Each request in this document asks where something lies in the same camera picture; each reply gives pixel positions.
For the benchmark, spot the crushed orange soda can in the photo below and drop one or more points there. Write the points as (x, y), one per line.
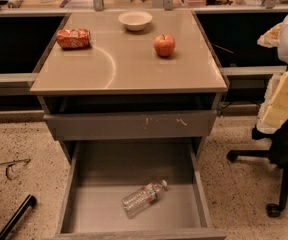
(74, 38)

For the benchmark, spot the grey drawer cabinet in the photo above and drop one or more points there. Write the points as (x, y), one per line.
(121, 89)

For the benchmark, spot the black office chair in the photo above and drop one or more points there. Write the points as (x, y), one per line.
(277, 154)

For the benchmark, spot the black chair leg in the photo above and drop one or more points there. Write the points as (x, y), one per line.
(30, 201)

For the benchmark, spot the white ceramic bowl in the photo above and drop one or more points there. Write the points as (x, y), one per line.
(135, 20)

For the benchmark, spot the clear plastic water bottle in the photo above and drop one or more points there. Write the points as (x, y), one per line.
(136, 202)

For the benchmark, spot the open grey middle drawer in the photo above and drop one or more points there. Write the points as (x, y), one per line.
(135, 190)

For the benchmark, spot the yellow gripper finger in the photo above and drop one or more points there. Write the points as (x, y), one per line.
(277, 112)

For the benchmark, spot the red apple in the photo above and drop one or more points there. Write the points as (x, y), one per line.
(164, 45)

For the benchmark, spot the metal grabber tool on floor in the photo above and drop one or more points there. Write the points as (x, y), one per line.
(10, 167)

